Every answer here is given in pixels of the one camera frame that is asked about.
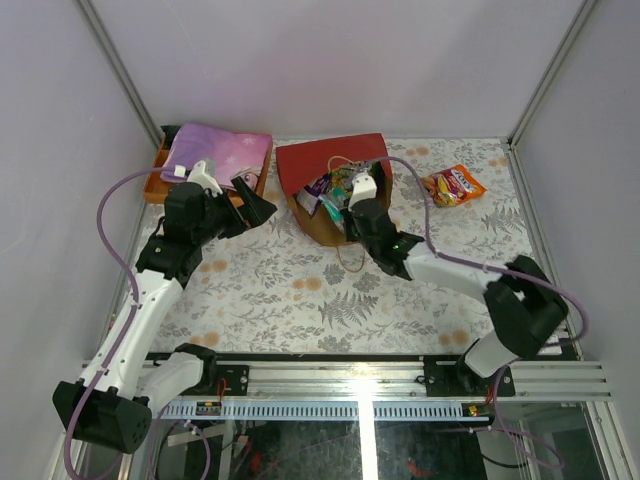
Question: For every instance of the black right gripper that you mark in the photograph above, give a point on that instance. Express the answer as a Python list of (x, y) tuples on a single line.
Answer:
[(349, 217)]

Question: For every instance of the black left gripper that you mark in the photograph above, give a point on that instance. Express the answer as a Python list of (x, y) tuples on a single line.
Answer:
[(236, 209)]

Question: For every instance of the green yellow candy bag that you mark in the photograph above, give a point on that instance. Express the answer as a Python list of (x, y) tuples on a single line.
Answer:
[(342, 175)]

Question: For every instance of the purple candy bag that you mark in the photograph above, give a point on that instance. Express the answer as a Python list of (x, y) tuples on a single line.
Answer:
[(309, 196)]

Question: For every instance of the red brown paper bag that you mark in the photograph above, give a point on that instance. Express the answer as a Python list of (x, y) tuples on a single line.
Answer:
[(301, 163)]

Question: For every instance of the orange Fox's fruits candy bag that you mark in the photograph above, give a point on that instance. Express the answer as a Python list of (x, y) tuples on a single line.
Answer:
[(452, 186)]

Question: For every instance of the teal Fox's mint candy bag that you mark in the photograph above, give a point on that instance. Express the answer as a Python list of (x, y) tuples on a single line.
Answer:
[(335, 201)]

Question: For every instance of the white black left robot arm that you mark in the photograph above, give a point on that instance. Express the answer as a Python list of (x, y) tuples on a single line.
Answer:
[(110, 405)]

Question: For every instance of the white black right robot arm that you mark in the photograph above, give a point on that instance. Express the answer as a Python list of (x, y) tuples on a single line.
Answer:
[(525, 309)]

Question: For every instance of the pink purple folded cloth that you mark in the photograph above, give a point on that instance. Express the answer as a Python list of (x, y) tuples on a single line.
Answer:
[(232, 154)]

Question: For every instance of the wooden tray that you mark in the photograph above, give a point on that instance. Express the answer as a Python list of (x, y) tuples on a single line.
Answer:
[(156, 190)]

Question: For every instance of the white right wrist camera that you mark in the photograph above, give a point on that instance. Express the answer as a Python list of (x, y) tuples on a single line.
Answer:
[(363, 188)]

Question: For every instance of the right aluminium frame post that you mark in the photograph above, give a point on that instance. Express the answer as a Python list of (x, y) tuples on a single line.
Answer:
[(561, 54)]

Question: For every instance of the aluminium frame post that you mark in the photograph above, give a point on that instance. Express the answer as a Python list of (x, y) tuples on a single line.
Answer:
[(561, 54), (101, 36)]

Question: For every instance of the aluminium front rail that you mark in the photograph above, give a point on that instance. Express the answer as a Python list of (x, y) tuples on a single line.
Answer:
[(350, 375)]

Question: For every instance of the left aluminium frame post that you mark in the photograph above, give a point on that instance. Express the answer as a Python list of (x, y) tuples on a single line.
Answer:
[(101, 36)]

